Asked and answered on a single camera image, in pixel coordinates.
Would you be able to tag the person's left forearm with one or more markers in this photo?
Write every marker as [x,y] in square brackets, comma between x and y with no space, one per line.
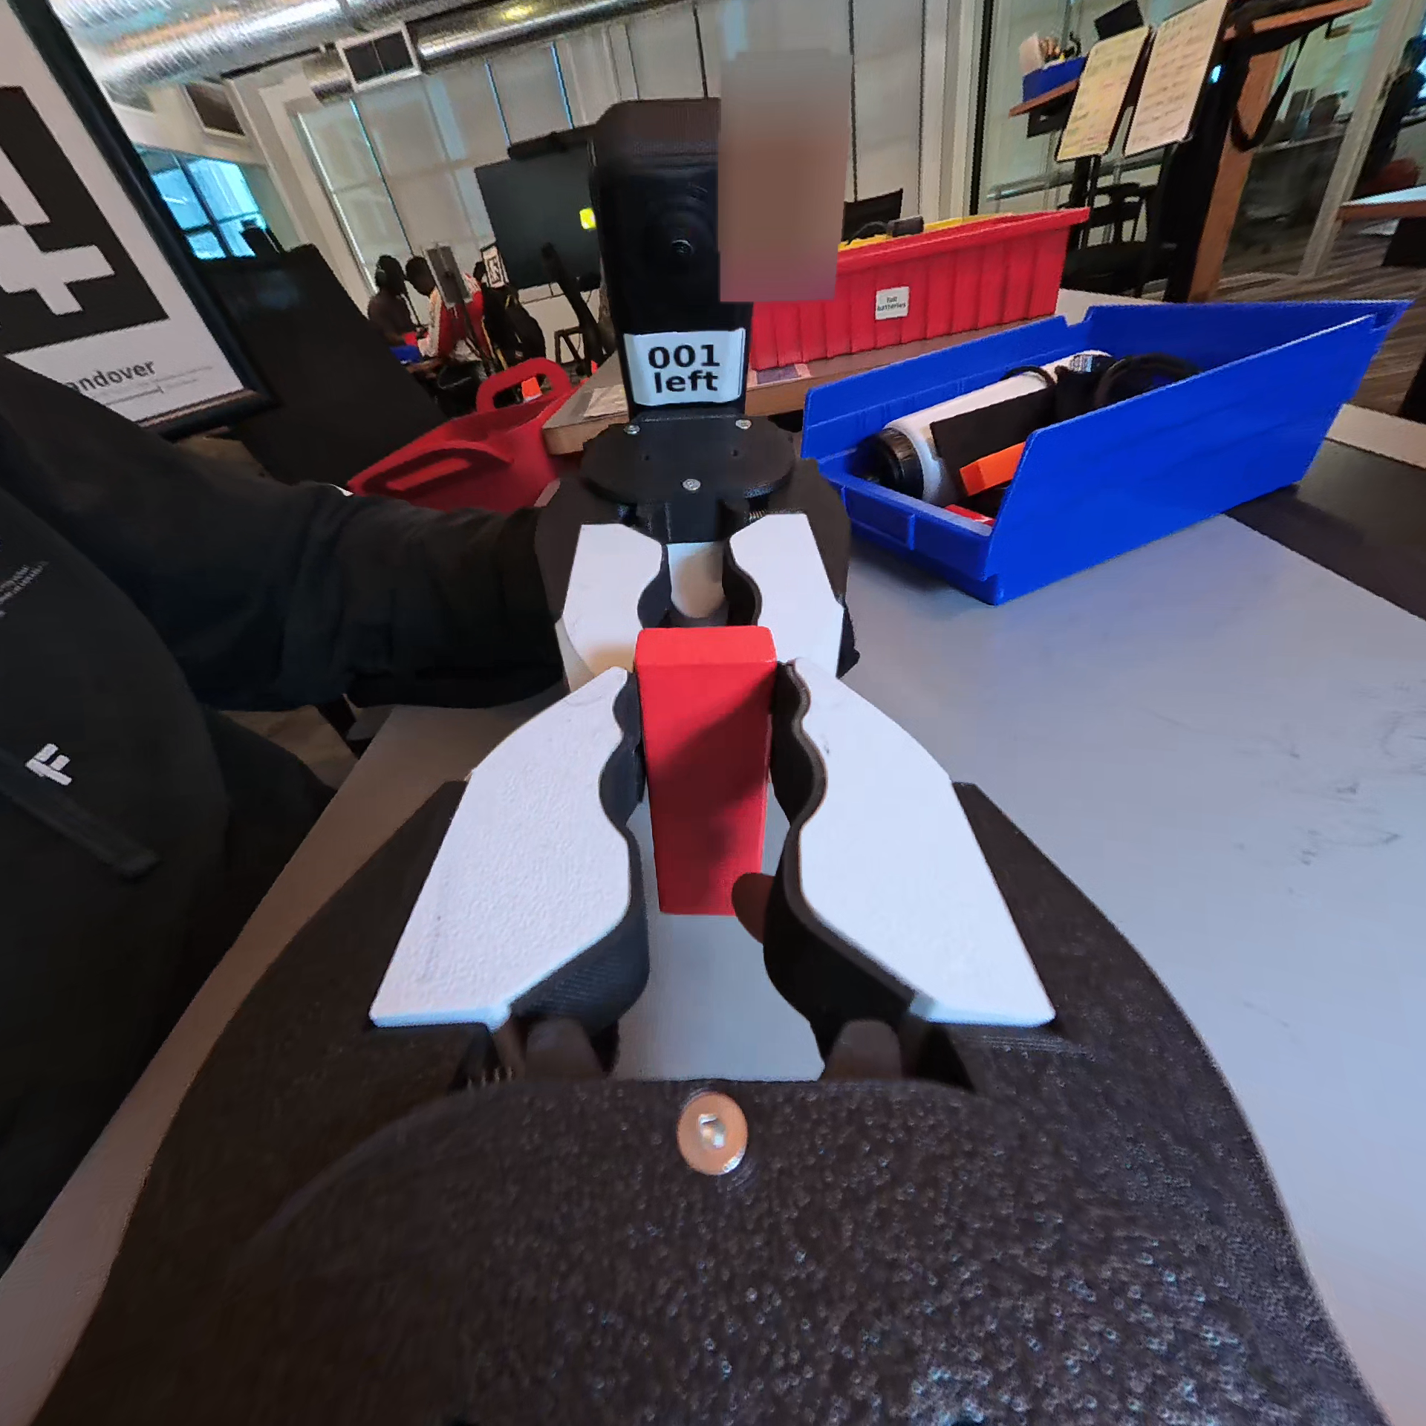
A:
[279,579]

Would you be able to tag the red rectangular block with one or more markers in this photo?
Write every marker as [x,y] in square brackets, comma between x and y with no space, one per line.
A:
[702,769]

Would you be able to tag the red plastic crate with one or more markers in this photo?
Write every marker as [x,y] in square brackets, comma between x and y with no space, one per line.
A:
[948,289]

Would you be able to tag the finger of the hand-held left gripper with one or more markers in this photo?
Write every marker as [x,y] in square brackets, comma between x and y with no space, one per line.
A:
[797,579]
[602,591]

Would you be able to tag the whiteboard easel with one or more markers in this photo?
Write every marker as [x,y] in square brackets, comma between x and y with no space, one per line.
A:
[1181,110]

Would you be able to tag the black desk monitor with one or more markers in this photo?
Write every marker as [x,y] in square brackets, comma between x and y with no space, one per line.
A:
[875,214]

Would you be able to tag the large black screen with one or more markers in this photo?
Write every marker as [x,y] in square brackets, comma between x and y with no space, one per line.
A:
[536,211]

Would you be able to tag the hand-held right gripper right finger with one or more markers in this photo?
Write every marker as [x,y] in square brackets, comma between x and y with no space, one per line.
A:
[914,879]

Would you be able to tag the pink red plastic piece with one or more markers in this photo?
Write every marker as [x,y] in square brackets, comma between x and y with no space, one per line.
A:
[970,513]

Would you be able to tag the orange plastic piece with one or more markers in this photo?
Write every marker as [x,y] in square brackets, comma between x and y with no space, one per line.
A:
[992,467]

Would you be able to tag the silver air duct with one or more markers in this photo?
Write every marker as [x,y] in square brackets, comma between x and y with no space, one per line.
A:
[279,39]

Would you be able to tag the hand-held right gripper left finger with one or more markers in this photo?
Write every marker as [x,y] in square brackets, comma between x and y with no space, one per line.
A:
[524,879]

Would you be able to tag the red fabric tote bag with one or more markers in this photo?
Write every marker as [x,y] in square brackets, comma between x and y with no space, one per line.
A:
[468,457]

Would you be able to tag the wooden office desk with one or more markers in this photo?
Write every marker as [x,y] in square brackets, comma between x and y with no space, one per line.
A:
[1388,217]

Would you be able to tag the blue plastic bin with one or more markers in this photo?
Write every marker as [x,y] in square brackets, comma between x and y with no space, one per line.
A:
[1170,491]

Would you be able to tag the white tube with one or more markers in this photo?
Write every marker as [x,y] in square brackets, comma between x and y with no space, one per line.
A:
[970,430]

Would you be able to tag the fiducial marker sign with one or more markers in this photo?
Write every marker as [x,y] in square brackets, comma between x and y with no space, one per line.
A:
[79,222]

